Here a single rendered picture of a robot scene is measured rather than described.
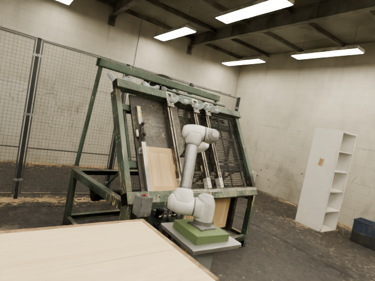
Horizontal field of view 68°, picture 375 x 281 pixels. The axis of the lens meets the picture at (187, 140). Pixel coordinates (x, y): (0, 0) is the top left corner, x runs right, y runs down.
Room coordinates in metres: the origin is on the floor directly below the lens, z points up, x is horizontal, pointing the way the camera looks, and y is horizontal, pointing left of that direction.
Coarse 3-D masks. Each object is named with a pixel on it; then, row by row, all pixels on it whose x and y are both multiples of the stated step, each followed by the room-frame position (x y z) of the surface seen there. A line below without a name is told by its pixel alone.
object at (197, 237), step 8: (176, 224) 2.25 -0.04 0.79; (184, 224) 2.23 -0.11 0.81; (184, 232) 2.15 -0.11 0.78; (192, 232) 2.08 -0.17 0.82; (200, 232) 2.11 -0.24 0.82; (208, 232) 2.14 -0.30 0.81; (216, 232) 2.18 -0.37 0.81; (224, 232) 2.22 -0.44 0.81; (192, 240) 2.06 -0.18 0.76; (200, 240) 2.04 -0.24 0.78; (208, 240) 2.08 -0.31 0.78; (216, 240) 2.13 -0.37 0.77; (224, 240) 2.19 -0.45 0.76
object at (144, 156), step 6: (138, 120) 2.97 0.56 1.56; (138, 126) 2.96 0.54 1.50; (138, 132) 2.94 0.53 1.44; (144, 144) 2.90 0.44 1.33; (144, 150) 2.87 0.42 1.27; (144, 156) 2.83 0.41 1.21; (144, 162) 2.80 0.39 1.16; (144, 168) 2.79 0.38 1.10; (144, 174) 2.78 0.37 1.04; (144, 180) 2.76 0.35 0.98; (150, 180) 2.77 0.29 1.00; (150, 186) 2.74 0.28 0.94
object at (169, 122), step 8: (168, 96) 3.36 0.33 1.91; (176, 96) 3.28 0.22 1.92; (168, 104) 3.30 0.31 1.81; (168, 112) 3.31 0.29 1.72; (168, 120) 3.29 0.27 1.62; (168, 128) 3.27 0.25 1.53; (176, 144) 3.19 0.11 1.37; (176, 152) 3.15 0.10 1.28; (176, 160) 3.09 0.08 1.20; (176, 168) 3.07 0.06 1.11; (176, 176) 3.05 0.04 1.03
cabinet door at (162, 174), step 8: (152, 152) 2.97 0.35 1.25; (160, 152) 3.04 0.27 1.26; (168, 152) 3.12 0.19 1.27; (152, 160) 2.92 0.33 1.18; (160, 160) 3.00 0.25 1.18; (168, 160) 3.08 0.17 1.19; (152, 168) 2.88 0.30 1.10; (160, 168) 2.95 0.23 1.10; (168, 168) 3.03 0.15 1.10; (152, 176) 2.83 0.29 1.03; (160, 176) 2.91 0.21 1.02; (168, 176) 2.99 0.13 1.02; (152, 184) 2.79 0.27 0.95; (160, 184) 2.87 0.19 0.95; (168, 184) 2.94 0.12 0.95; (176, 184) 3.02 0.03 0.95
